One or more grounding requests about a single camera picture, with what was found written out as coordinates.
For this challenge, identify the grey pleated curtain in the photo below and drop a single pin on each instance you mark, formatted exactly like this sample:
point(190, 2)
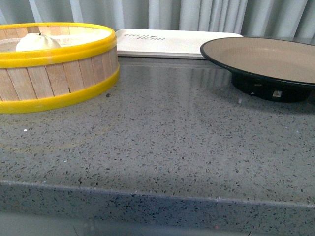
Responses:
point(271, 18)

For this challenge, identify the yellow rimmed wooden steamer basket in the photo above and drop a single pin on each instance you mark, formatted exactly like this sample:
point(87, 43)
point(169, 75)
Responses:
point(50, 79)

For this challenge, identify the black rimmed beige plate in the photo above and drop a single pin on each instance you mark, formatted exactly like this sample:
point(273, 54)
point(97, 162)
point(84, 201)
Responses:
point(270, 69)

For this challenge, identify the white bear print tray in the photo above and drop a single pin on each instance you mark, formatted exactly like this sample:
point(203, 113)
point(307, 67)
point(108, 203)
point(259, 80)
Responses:
point(157, 43)

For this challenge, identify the white steamed bun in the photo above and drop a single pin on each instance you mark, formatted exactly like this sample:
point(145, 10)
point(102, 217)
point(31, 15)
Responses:
point(36, 41)

